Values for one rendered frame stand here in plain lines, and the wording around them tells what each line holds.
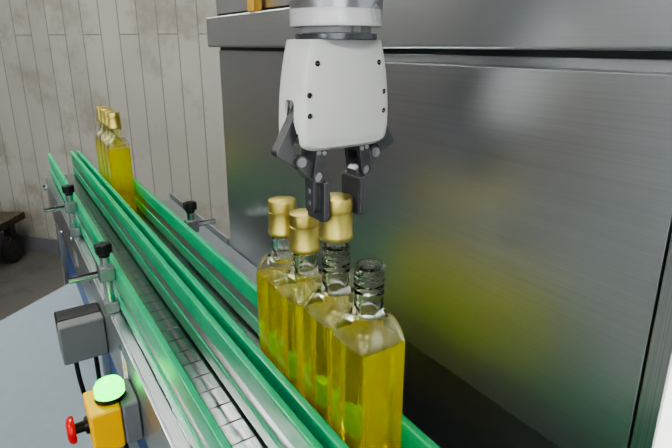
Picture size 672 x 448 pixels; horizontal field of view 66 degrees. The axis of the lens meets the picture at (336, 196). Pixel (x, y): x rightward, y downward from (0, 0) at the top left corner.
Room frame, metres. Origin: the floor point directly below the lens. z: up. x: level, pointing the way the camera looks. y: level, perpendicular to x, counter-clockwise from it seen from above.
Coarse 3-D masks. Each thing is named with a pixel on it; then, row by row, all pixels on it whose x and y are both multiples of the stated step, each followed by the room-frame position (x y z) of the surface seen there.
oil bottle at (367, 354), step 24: (384, 312) 0.44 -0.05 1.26; (336, 336) 0.44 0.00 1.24; (360, 336) 0.42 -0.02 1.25; (384, 336) 0.42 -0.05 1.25; (336, 360) 0.44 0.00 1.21; (360, 360) 0.41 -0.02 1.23; (384, 360) 0.42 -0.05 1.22; (336, 384) 0.44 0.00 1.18; (360, 384) 0.41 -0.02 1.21; (384, 384) 0.42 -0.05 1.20; (336, 408) 0.44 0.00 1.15; (360, 408) 0.41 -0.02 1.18; (384, 408) 0.42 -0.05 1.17; (336, 432) 0.44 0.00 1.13; (360, 432) 0.41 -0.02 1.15; (384, 432) 0.42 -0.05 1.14
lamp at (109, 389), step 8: (104, 376) 0.68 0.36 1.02; (112, 376) 0.68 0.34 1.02; (96, 384) 0.66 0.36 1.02; (104, 384) 0.66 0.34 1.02; (112, 384) 0.66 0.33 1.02; (120, 384) 0.67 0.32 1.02; (96, 392) 0.65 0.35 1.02; (104, 392) 0.65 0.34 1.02; (112, 392) 0.65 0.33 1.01; (120, 392) 0.66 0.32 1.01; (96, 400) 0.65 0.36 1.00; (104, 400) 0.65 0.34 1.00; (112, 400) 0.65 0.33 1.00; (120, 400) 0.66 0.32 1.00
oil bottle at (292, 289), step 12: (288, 276) 0.53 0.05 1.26; (300, 276) 0.53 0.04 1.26; (312, 276) 0.53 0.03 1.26; (276, 288) 0.54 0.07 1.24; (288, 288) 0.52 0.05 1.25; (300, 288) 0.51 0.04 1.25; (312, 288) 0.52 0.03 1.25; (276, 300) 0.54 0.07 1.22; (288, 300) 0.52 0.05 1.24; (300, 300) 0.51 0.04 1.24; (276, 312) 0.54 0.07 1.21; (288, 312) 0.52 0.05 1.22; (300, 312) 0.51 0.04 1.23; (276, 324) 0.54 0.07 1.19; (288, 324) 0.52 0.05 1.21; (300, 324) 0.51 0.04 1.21; (288, 336) 0.52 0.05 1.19; (300, 336) 0.51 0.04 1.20; (288, 348) 0.52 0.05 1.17; (300, 348) 0.51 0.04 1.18; (288, 360) 0.52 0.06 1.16; (300, 360) 0.51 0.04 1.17; (288, 372) 0.52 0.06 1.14; (300, 372) 0.51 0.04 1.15; (300, 384) 0.51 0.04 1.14
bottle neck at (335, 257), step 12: (324, 252) 0.49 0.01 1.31; (336, 252) 0.48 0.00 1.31; (348, 252) 0.49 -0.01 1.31; (324, 264) 0.49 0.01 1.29; (336, 264) 0.48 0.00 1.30; (348, 264) 0.49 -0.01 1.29; (324, 276) 0.49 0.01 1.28; (336, 276) 0.48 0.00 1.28; (348, 276) 0.49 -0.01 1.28; (324, 288) 0.49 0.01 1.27; (336, 288) 0.48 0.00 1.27; (348, 288) 0.49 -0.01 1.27
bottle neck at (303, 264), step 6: (294, 258) 0.53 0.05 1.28; (300, 258) 0.53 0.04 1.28; (306, 258) 0.53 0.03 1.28; (312, 258) 0.53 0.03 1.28; (294, 264) 0.53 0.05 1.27; (300, 264) 0.53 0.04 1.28; (306, 264) 0.53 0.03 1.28; (312, 264) 0.53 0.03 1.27; (294, 270) 0.53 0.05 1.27; (300, 270) 0.53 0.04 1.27; (306, 270) 0.53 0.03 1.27; (312, 270) 0.53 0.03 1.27
